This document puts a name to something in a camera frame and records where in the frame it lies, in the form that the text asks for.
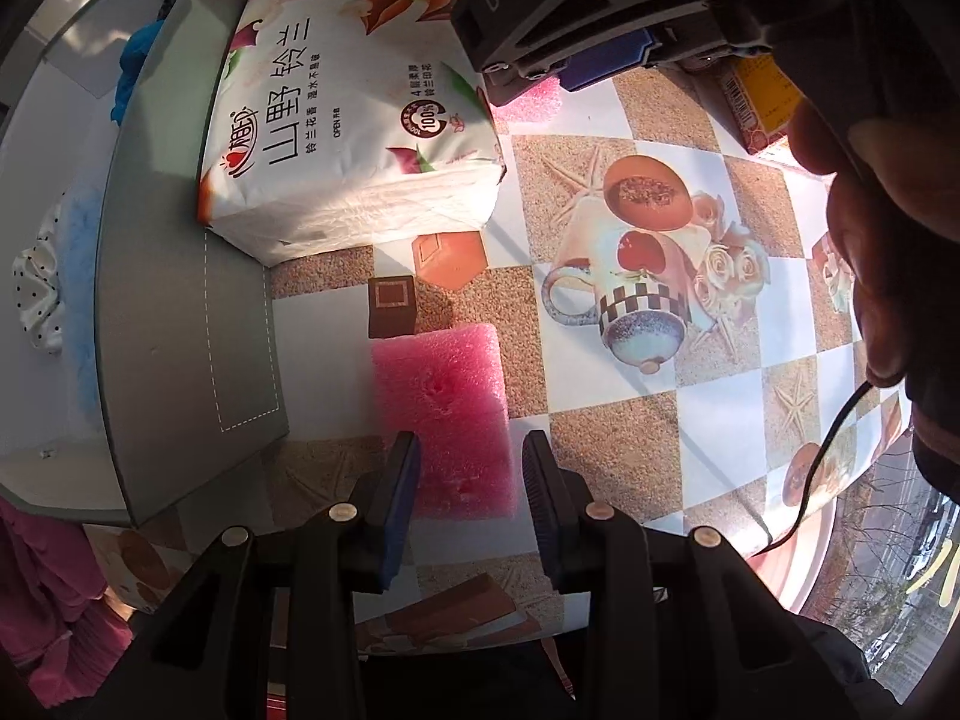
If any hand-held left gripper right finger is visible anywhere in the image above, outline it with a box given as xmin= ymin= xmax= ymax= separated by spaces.
xmin=523 ymin=431 xmax=871 ymax=720

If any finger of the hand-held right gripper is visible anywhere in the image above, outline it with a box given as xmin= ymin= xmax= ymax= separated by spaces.
xmin=559 ymin=26 xmax=661 ymax=91

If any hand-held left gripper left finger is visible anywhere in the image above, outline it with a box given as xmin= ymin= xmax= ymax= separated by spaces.
xmin=90 ymin=431 xmax=421 ymax=720

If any pink foam piece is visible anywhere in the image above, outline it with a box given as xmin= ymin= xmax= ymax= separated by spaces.
xmin=491 ymin=75 xmax=567 ymax=136

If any thick pink foam block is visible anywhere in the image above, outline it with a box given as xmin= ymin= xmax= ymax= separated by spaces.
xmin=371 ymin=322 xmax=518 ymax=522

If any grey storage box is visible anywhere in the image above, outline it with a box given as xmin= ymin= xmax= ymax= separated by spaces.
xmin=0 ymin=0 xmax=290 ymax=530

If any light blue shoe cover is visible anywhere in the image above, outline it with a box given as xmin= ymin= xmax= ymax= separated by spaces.
xmin=52 ymin=187 xmax=102 ymax=421

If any cream polka dot scrunchie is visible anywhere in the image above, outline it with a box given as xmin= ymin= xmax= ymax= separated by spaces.
xmin=11 ymin=210 xmax=68 ymax=353

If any bright blue shoe cover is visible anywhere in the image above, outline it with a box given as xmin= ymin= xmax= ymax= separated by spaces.
xmin=109 ymin=15 xmax=166 ymax=125

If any person's right forearm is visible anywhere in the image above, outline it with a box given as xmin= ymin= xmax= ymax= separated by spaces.
xmin=904 ymin=255 xmax=960 ymax=503

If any person's right hand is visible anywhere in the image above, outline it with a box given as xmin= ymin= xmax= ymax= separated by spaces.
xmin=787 ymin=97 xmax=960 ymax=391

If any checkered patterned tablecloth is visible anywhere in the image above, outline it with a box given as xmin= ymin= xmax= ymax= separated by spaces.
xmin=82 ymin=37 xmax=916 ymax=657

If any pink patterned carton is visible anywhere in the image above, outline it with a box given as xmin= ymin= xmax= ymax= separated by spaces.
xmin=694 ymin=52 xmax=807 ymax=158

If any floral tissue pack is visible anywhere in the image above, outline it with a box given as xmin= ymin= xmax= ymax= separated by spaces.
xmin=196 ymin=0 xmax=505 ymax=267

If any pink round basin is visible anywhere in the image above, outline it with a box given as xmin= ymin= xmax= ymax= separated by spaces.
xmin=750 ymin=495 xmax=845 ymax=623

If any pink clothing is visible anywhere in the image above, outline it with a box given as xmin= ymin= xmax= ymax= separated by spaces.
xmin=0 ymin=499 xmax=136 ymax=710

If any thin black cable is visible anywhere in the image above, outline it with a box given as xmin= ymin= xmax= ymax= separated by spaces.
xmin=742 ymin=379 xmax=875 ymax=560

